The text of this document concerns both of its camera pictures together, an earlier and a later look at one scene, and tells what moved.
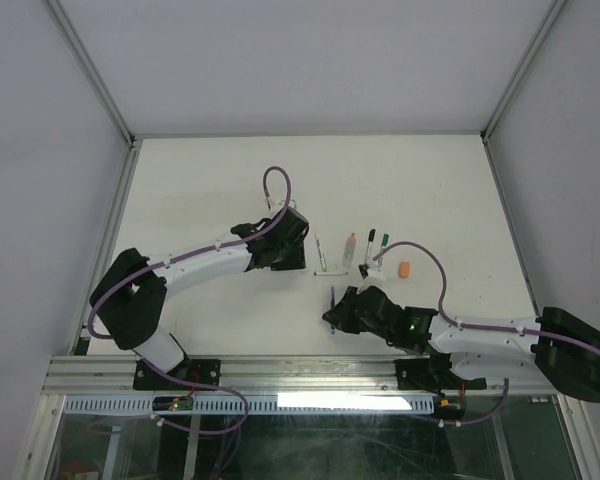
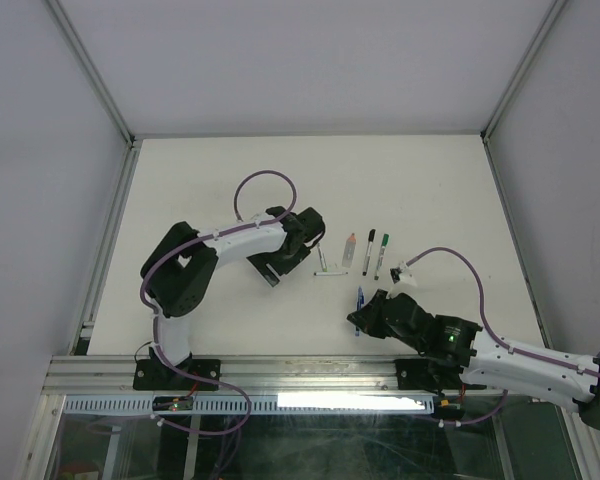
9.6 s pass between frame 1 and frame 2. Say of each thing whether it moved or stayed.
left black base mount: stayed
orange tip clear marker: stayed
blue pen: moved
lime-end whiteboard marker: stayed
